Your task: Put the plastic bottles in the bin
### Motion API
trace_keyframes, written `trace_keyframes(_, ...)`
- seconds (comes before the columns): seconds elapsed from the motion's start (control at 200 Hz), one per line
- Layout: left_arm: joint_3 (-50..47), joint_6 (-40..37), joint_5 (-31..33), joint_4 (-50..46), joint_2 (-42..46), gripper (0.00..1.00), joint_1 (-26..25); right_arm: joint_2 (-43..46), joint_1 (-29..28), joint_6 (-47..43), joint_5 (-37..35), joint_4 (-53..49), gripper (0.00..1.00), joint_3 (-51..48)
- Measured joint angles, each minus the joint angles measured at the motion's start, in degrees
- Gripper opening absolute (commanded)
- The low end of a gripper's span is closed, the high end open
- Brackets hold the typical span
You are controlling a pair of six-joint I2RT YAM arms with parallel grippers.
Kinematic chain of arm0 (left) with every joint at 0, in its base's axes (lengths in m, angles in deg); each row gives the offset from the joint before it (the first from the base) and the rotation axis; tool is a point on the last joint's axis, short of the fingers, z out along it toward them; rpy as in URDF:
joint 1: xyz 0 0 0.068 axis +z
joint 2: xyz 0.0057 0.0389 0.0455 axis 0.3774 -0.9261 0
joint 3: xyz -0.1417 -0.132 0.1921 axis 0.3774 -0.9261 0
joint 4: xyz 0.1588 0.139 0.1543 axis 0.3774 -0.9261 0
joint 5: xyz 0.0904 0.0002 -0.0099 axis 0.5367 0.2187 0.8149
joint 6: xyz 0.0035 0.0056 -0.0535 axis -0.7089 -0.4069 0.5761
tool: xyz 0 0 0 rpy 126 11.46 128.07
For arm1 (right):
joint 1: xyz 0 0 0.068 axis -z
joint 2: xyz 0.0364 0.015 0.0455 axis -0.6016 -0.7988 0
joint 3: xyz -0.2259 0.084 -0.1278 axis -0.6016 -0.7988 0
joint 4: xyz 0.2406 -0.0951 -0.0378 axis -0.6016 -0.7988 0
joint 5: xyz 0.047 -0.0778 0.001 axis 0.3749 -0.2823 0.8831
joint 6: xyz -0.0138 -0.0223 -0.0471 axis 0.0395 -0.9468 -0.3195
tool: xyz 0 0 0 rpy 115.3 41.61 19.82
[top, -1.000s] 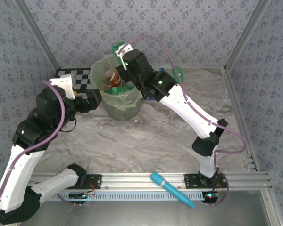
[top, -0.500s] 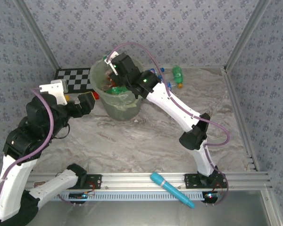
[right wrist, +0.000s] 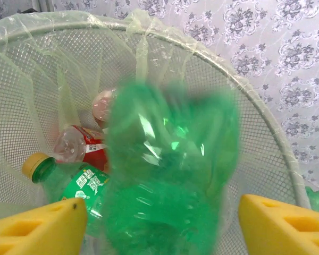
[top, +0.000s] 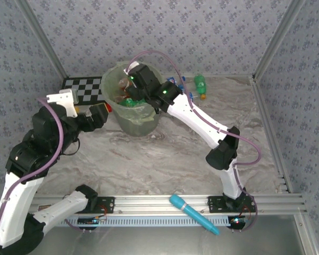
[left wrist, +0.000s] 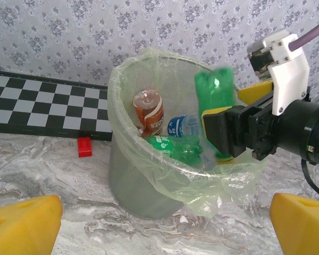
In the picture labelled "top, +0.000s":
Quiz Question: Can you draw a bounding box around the black white checkerboard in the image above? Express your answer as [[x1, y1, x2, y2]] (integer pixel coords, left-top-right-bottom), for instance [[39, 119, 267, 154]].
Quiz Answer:
[[61, 76, 108, 105]]

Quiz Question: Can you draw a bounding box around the thin black cable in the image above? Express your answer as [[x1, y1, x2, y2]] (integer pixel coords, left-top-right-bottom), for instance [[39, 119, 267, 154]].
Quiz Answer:
[[60, 137, 81, 157]]

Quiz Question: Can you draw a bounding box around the aluminium frame post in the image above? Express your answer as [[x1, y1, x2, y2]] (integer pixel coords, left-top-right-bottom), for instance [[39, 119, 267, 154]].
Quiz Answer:
[[252, 0, 308, 80], [15, 0, 66, 77]]

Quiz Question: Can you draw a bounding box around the slotted grey cable duct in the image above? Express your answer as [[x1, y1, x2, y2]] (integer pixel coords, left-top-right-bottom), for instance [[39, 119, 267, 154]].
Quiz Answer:
[[65, 215, 233, 228]]

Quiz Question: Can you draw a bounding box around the aluminium back rail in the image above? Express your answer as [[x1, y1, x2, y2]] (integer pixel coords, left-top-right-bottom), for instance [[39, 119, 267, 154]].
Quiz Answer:
[[159, 73, 256, 79]]

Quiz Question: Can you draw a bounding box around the grey metal panel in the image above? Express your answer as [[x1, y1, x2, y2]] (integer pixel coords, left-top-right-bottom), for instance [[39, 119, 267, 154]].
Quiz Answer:
[[29, 215, 319, 255]]

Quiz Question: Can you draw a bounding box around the aluminium side rail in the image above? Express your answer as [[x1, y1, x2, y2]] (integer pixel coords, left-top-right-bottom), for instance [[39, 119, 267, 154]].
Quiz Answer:
[[251, 75, 295, 194]]

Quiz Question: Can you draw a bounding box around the blue label bottle blue cap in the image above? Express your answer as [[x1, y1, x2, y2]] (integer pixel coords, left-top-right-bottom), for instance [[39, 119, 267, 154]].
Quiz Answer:
[[165, 75, 187, 86]]

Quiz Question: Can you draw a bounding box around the aluminium front rail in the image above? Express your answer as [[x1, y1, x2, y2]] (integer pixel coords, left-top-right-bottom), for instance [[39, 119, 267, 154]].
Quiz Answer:
[[29, 193, 308, 216]]

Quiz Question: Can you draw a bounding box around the small green circuit board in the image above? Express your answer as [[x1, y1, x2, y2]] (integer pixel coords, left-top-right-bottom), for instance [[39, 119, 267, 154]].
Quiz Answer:
[[228, 215, 249, 230], [77, 216, 107, 226]]

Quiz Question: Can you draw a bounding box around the brown coffee bottle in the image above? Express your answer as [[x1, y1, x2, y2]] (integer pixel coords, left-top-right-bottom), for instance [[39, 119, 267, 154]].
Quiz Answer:
[[117, 77, 132, 92]]

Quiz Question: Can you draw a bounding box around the teal pen-shaped tool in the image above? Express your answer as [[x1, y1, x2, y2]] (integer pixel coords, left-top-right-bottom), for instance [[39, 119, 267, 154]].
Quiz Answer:
[[169, 194, 221, 236]]

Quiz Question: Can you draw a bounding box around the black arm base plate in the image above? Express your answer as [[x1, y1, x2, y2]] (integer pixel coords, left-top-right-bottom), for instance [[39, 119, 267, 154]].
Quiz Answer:
[[89, 195, 115, 215], [207, 195, 257, 214]]

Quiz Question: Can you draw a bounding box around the green mesh plastic bin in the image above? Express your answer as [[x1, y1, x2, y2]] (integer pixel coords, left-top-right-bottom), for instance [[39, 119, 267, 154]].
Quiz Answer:
[[100, 61, 163, 138]]

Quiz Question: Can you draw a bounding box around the purple cable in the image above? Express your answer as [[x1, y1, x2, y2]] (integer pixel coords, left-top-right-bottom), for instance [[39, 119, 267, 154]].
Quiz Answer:
[[127, 50, 261, 233], [0, 97, 87, 241]]

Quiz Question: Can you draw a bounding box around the green bottle orange cap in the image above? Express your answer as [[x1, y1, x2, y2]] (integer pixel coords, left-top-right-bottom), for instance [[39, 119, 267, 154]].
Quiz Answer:
[[194, 74, 208, 100]]

